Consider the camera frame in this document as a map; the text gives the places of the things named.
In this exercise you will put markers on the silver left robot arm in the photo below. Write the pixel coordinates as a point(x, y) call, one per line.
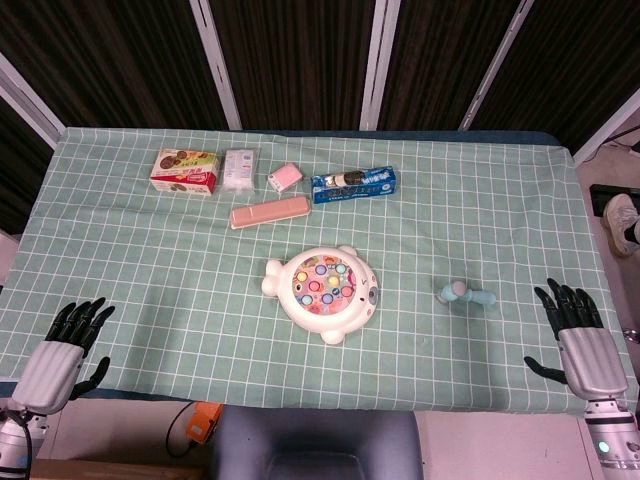
point(12, 442)

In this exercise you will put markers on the clear packet of white tissues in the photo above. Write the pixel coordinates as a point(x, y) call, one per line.
point(239, 170)

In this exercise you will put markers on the green checkered tablecloth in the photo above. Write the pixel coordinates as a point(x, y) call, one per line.
point(200, 300)

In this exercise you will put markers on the long blue cookie box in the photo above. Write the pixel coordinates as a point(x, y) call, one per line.
point(355, 186)

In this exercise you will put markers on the light blue handle toy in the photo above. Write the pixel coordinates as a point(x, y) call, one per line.
point(457, 292)

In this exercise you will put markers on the long pink case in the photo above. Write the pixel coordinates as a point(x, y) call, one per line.
point(270, 212)

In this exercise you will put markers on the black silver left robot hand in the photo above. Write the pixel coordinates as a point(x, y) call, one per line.
point(47, 372)

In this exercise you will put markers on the black floor device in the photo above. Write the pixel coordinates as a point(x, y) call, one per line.
point(612, 197)

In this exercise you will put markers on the white whack-a-mole toy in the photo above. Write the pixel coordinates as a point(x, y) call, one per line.
point(320, 305)

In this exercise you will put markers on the red white cookie box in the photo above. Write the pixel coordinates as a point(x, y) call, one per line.
point(186, 172)

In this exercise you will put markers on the orange device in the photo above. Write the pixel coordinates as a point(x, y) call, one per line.
point(205, 422)

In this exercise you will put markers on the white partition post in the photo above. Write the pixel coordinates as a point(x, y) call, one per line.
point(492, 67)
point(610, 127)
point(30, 107)
point(215, 60)
point(377, 65)

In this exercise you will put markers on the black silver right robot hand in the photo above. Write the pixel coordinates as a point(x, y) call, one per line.
point(592, 362)

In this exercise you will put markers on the small pink white box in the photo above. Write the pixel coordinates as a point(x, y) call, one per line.
point(285, 177)

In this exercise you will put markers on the white sneaker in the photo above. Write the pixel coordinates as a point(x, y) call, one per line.
point(620, 225)

